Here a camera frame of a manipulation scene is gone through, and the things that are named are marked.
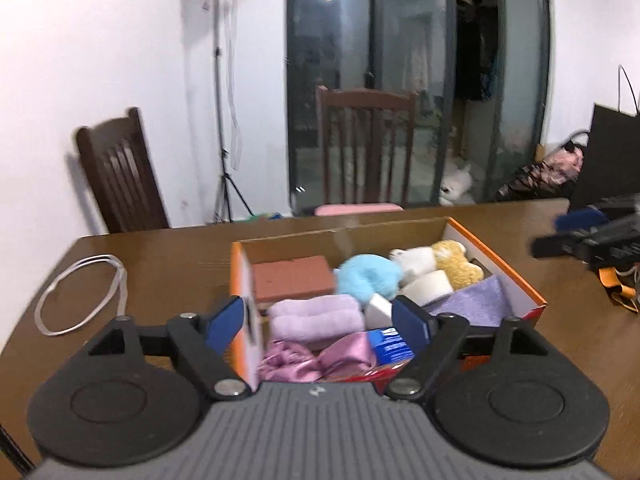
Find red cardboard box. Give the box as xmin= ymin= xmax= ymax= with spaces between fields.
xmin=230 ymin=216 xmax=548 ymax=396

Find purple knitted cloth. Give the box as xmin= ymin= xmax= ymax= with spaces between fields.
xmin=415 ymin=277 xmax=508 ymax=328

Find dark framed sliding glass door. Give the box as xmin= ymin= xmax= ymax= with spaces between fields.
xmin=286 ymin=0 xmax=553 ymax=213

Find black paper bag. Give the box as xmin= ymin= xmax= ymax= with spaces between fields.
xmin=570 ymin=65 xmax=640 ymax=211

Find light blue plush toy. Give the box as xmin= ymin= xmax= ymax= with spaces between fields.
xmin=334 ymin=254 xmax=405 ymax=301

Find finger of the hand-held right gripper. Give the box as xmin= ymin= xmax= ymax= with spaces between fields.
xmin=531 ymin=230 xmax=593 ymax=260
xmin=554 ymin=209 xmax=613 ymax=232

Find white foam ball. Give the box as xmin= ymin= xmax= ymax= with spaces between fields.
xmin=402 ymin=270 xmax=455 ymax=306

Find white foam wedge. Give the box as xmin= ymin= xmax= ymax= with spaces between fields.
xmin=364 ymin=294 xmax=396 ymax=331

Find white fluffy toy dog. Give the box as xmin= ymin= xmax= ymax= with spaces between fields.
xmin=440 ymin=162 xmax=473 ymax=206

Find dark wooden chair pink cushion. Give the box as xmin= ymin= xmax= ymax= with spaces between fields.
xmin=314 ymin=85 xmax=420 ymax=217

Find brown foam block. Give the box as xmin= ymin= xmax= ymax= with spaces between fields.
xmin=251 ymin=255 xmax=335 ymax=303

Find orange and white wrappers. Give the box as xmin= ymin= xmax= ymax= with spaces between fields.
xmin=597 ymin=266 xmax=640 ymax=313

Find pink satin cloth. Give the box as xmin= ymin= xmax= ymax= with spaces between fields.
xmin=257 ymin=331 xmax=378 ymax=383

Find white coiled cable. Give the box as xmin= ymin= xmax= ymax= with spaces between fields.
xmin=21 ymin=255 xmax=127 ymax=337

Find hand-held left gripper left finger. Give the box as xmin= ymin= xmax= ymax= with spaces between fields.
xmin=85 ymin=296 xmax=252 ymax=402

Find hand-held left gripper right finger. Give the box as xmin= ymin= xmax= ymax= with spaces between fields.
xmin=385 ymin=296 xmax=553 ymax=403

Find pink and dark cloth bundle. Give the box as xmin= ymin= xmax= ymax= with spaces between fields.
xmin=495 ymin=130 xmax=586 ymax=201

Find white plush bear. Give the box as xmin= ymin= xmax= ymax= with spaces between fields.
xmin=390 ymin=247 xmax=441 ymax=281

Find black studio light on stand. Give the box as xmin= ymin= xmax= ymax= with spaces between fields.
xmin=202 ymin=0 xmax=266 ymax=223

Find yellow plush toy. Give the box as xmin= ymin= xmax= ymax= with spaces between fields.
xmin=431 ymin=240 xmax=485 ymax=291

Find hanging clothes behind door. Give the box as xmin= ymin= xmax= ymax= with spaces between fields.
xmin=452 ymin=0 xmax=501 ymax=103

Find lilac towel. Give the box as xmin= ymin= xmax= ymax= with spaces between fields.
xmin=267 ymin=295 xmax=363 ymax=343

